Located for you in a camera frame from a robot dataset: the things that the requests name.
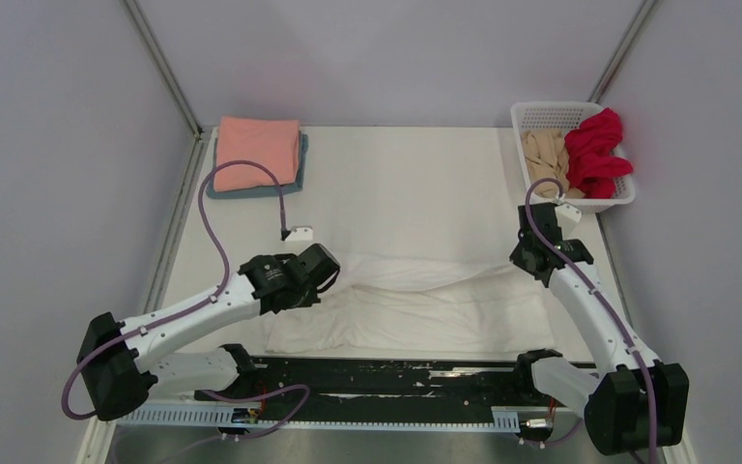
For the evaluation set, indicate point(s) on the red t shirt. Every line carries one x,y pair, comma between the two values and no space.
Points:
593,166

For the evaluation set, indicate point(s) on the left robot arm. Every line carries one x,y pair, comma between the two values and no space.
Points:
123,363

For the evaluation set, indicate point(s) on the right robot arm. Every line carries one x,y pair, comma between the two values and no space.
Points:
635,401

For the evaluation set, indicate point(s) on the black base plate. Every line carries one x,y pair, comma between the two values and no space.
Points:
388,389

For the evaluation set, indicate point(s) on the white t shirt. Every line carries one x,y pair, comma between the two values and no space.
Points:
419,305

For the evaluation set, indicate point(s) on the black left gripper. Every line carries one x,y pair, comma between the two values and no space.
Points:
312,298

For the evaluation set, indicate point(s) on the folded pink t shirt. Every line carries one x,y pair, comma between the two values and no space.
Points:
274,144

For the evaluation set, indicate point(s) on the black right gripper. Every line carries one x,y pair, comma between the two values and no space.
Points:
515,255

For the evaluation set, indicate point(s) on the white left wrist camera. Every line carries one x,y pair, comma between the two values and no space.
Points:
298,234

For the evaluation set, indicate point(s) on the white slotted cable duct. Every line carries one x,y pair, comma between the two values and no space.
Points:
491,420

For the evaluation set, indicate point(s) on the beige t shirt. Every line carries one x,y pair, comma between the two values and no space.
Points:
546,157

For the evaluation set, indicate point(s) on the folded grey-blue t shirt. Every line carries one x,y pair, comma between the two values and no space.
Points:
265,190

